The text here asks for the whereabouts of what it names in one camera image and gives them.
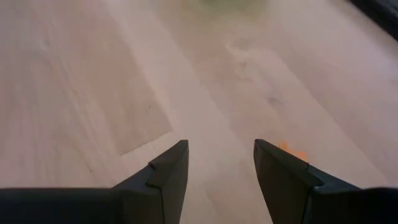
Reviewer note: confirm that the black aluminium table frame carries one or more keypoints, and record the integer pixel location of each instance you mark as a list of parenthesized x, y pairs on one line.
[(382, 12)]

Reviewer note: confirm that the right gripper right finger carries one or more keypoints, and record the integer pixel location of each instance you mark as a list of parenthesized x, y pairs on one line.
[(326, 208)]

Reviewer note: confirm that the orange plastic spider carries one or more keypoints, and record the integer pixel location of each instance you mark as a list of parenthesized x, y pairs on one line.
[(298, 154)]

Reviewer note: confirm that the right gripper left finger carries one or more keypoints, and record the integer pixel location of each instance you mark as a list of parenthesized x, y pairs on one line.
[(77, 208)]

